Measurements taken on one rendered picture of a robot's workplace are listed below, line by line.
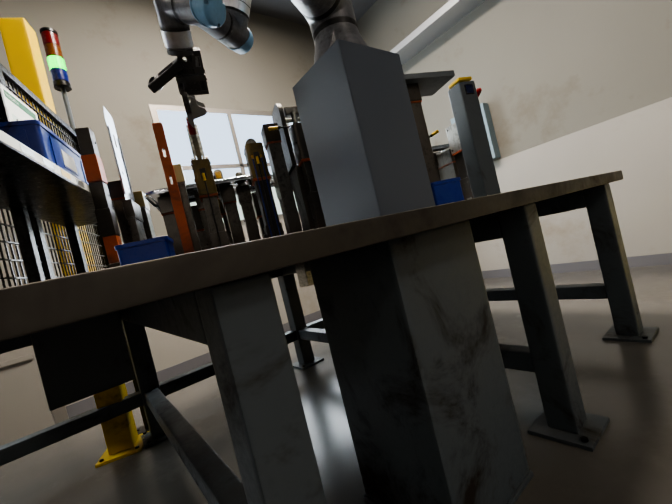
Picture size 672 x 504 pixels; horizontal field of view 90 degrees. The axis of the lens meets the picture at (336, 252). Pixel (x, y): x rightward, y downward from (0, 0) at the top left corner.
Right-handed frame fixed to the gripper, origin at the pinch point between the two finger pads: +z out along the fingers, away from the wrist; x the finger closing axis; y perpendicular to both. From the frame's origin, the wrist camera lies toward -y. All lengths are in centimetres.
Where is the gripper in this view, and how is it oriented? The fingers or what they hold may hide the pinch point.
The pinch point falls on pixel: (190, 122)
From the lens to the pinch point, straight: 121.6
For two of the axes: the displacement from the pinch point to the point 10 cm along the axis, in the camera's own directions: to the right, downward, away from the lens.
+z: -0.3, 7.6, 6.5
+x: -3.8, -6.2, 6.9
